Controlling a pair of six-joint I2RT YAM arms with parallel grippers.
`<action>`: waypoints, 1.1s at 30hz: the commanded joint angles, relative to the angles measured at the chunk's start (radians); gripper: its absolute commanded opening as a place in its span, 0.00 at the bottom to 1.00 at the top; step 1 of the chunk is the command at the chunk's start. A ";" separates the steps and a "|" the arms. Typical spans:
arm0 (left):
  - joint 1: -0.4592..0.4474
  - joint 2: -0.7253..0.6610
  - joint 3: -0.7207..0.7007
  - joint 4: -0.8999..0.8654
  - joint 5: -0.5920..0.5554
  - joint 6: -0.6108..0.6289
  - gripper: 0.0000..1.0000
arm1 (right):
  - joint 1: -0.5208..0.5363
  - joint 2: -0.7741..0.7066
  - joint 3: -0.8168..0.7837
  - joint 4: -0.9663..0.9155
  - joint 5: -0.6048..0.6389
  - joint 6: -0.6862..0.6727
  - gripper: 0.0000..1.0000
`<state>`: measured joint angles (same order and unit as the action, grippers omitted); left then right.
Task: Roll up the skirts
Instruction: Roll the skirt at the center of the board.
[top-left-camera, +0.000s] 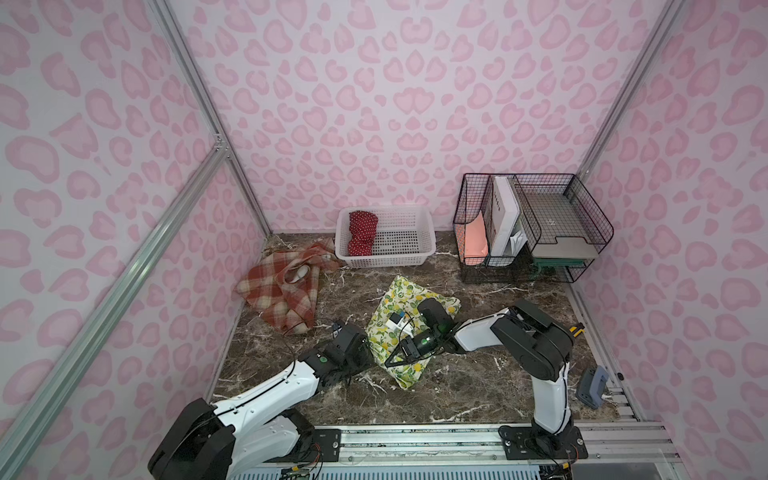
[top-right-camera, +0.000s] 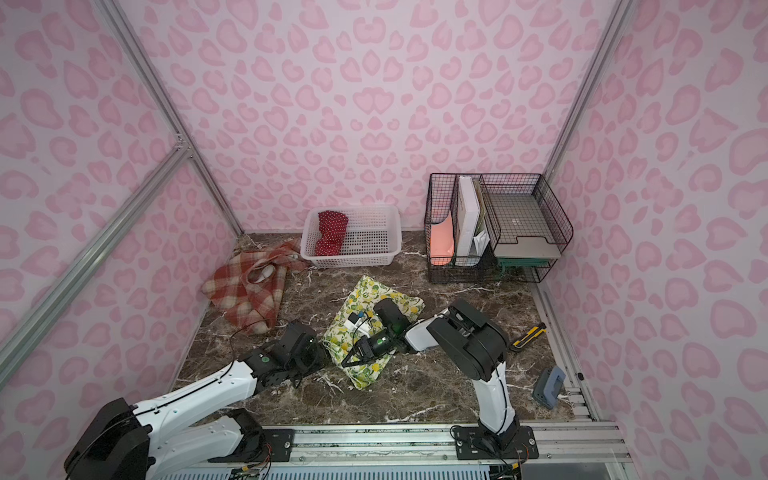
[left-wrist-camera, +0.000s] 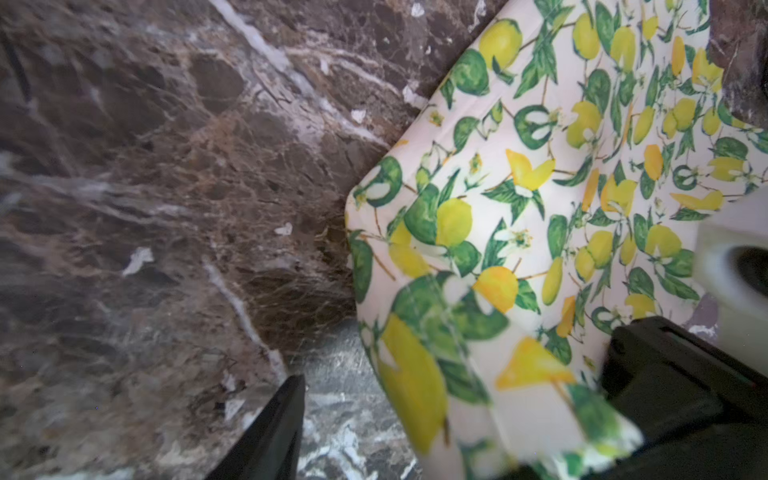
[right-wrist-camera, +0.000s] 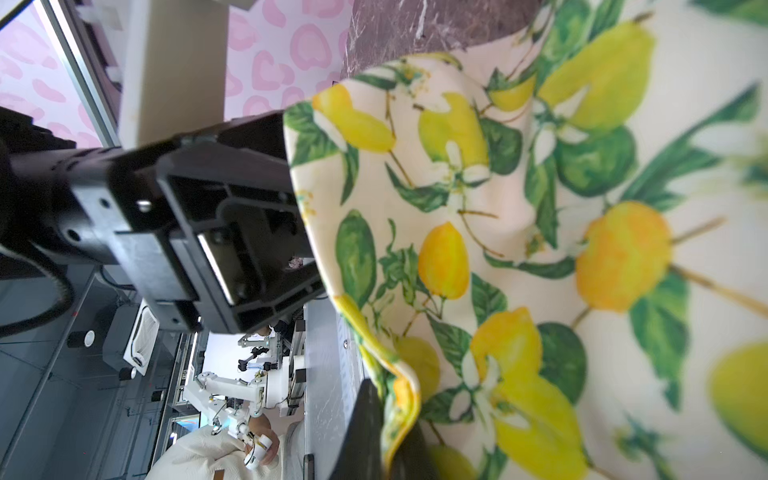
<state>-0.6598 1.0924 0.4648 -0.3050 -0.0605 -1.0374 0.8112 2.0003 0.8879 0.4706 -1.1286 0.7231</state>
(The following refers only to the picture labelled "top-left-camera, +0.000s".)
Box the lemon print skirt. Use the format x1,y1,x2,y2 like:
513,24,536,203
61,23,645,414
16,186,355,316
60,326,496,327
366,276,461,390

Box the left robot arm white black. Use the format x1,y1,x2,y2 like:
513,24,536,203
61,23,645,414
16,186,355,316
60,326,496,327
147,324,374,479

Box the white plastic basket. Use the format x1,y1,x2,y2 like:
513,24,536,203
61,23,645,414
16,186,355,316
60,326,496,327
334,205,436,268

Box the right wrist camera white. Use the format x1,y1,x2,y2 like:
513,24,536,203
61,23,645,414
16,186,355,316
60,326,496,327
386,310,413,342

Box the grey laptop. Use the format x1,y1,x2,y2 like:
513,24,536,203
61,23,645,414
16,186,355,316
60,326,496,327
521,193,604,261

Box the black wire desk organizer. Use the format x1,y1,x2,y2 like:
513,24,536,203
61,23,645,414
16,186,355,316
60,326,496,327
453,173,614,284

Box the yellow black utility knife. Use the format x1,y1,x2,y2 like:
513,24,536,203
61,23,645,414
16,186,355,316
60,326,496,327
570,323,584,338

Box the aluminium front rail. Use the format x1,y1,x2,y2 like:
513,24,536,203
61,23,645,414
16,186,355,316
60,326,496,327
161,423,691,480

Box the red polka dot skirt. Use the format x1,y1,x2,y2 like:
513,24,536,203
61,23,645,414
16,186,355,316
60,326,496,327
347,210,379,256

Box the red plaid skirt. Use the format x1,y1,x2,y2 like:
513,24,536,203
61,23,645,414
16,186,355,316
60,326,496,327
236,238,341,335

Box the white envelope papers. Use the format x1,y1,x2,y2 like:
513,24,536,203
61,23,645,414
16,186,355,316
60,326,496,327
510,230,527,257

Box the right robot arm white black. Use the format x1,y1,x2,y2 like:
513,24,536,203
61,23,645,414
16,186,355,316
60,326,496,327
384,298,575,437

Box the white binder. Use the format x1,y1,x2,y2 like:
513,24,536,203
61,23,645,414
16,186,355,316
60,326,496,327
489,175,520,257

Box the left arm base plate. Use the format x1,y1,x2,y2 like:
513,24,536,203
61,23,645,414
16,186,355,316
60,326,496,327
266,428,342,463

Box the green book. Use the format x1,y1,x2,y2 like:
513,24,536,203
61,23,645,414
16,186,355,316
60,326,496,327
533,257,585,270

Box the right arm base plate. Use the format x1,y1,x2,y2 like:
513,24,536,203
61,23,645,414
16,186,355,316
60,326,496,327
498,425,589,461

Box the pink folder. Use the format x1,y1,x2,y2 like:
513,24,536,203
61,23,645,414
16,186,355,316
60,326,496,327
455,213,489,266

